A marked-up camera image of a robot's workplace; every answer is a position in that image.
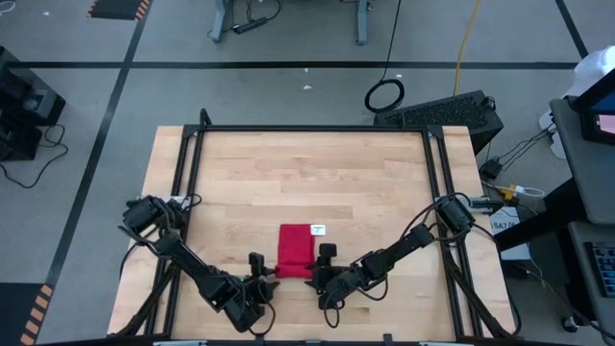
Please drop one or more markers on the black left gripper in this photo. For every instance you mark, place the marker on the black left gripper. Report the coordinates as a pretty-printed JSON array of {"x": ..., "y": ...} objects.
[{"x": 252, "y": 293}]

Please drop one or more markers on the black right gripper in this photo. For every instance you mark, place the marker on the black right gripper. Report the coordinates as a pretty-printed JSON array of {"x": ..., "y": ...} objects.
[{"x": 329, "y": 283}]

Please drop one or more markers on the red towel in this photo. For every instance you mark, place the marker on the red towel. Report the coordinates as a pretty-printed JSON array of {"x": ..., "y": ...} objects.
[{"x": 294, "y": 250}]

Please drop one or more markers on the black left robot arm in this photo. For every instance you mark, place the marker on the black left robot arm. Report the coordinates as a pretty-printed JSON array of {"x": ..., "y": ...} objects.
[{"x": 192, "y": 269}]

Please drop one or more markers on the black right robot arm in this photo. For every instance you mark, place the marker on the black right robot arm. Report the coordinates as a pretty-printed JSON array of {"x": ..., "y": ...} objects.
[{"x": 399, "y": 247}]

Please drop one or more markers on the white labelled box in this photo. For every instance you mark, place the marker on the white labelled box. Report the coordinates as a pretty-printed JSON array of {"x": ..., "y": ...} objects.
[{"x": 504, "y": 223}]

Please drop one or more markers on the black power adapter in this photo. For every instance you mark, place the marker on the black power adapter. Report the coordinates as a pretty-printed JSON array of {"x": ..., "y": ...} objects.
[{"x": 491, "y": 169}]

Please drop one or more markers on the black perforated computer tower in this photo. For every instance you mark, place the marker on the black perforated computer tower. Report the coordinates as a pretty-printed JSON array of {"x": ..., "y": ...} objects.
[{"x": 447, "y": 113}]

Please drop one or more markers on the black desk foot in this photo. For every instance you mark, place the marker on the black desk foot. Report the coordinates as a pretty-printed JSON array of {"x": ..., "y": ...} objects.
[{"x": 552, "y": 216}]

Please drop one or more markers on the black power strip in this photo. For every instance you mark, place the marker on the black power strip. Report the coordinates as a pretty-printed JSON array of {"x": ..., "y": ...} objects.
[{"x": 250, "y": 25}]

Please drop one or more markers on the grey desk leg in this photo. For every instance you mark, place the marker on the grey desk leg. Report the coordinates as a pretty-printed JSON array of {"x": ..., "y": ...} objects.
[
  {"x": 361, "y": 24},
  {"x": 221, "y": 21}
]

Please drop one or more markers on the black hazard-striped mat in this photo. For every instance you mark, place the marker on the black hazard-striped mat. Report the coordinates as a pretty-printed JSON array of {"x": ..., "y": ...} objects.
[
  {"x": 14, "y": 312},
  {"x": 117, "y": 8}
]

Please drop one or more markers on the black caster wheel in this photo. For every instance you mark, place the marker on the black caster wheel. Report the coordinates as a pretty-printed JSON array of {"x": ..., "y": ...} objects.
[{"x": 570, "y": 324}]

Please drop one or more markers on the grey desk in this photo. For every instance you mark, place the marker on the grey desk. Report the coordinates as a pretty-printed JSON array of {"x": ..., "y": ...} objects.
[
  {"x": 579, "y": 269},
  {"x": 591, "y": 182}
]

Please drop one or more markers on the black equipment box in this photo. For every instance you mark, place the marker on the black equipment box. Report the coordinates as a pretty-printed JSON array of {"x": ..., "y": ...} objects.
[{"x": 19, "y": 141}]

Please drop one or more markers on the black keyboard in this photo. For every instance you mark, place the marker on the black keyboard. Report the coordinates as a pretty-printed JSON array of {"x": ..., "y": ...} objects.
[{"x": 603, "y": 269}]

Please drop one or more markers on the black equipment case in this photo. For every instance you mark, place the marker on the black equipment case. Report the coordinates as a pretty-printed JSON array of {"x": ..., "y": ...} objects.
[{"x": 33, "y": 103}]

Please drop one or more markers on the black monitor with lit screen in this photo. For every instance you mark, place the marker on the black monitor with lit screen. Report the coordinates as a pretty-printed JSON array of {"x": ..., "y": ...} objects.
[{"x": 588, "y": 127}]

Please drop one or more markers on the white bag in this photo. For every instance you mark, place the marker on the white bag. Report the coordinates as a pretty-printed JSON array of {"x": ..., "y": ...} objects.
[{"x": 593, "y": 67}]

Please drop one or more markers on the black aluminium table frame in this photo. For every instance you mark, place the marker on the black aluminium table frame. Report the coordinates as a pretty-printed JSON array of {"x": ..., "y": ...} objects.
[{"x": 312, "y": 128}]

